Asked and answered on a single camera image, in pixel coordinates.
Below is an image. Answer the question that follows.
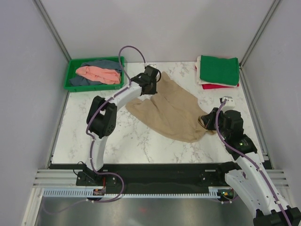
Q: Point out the folded cream t shirt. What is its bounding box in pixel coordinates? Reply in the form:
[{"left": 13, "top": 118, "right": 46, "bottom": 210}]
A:
[{"left": 195, "top": 55, "right": 239, "bottom": 86}]

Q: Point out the folded red t shirt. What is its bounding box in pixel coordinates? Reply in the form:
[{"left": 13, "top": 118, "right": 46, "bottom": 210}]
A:
[{"left": 195, "top": 65, "right": 239, "bottom": 89}]

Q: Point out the green plastic bin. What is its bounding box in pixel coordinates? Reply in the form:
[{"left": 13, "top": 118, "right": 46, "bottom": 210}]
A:
[{"left": 64, "top": 56, "right": 125, "bottom": 92}]

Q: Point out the aluminium frame post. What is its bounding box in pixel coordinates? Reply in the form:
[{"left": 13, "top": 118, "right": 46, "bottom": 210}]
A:
[
  {"left": 33, "top": 0, "right": 71, "bottom": 62},
  {"left": 239, "top": 0, "right": 283, "bottom": 69}
]

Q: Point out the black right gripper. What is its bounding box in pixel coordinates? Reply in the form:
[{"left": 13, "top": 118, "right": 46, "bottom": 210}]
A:
[{"left": 201, "top": 107, "right": 229, "bottom": 138}]

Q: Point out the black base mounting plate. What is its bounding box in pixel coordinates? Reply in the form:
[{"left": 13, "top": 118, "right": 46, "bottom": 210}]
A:
[{"left": 76, "top": 161, "right": 241, "bottom": 194}]

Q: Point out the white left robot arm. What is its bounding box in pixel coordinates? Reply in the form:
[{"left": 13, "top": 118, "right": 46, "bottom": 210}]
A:
[{"left": 86, "top": 65, "right": 162, "bottom": 185}]

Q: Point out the folded green t shirt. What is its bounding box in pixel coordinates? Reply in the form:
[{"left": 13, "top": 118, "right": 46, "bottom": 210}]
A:
[{"left": 199, "top": 55, "right": 240, "bottom": 86}]

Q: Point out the beige t shirt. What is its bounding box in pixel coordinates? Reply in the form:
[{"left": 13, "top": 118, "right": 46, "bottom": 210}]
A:
[{"left": 126, "top": 72, "right": 208, "bottom": 143}]

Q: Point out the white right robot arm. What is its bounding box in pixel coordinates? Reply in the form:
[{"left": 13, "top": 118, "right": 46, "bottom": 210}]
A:
[{"left": 198, "top": 108, "right": 301, "bottom": 226}]

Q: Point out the white slotted cable duct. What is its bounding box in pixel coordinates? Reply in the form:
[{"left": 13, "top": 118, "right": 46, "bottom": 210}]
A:
[{"left": 42, "top": 187, "right": 231, "bottom": 199}]

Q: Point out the blue grey t shirt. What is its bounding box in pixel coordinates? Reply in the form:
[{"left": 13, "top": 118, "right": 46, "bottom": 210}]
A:
[{"left": 69, "top": 59, "right": 122, "bottom": 87}]

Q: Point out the right aluminium frame post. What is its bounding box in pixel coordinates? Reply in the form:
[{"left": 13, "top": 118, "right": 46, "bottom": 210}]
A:
[{"left": 239, "top": 0, "right": 283, "bottom": 69}]

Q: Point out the left aluminium frame post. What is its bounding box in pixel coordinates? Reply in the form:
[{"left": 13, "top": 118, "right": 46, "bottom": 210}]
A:
[{"left": 33, "top": 0, "right": 71, "bottom": 62}]

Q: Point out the aluminium front frame rail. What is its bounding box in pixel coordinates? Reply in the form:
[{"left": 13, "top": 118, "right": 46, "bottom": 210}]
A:
[{"left": 33, "top": 169, "right": 289, "bottom": 188}]

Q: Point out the salmon pink t shirt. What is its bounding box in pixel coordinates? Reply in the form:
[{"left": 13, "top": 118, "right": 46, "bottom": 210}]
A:
[{"left": 75, "top": 66, "right": 121, "bottom": 85}]

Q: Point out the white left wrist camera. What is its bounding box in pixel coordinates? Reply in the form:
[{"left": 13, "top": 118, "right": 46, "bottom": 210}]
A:
[{"left": 143, "top": 63, "right": 157, "bottom": 68}]

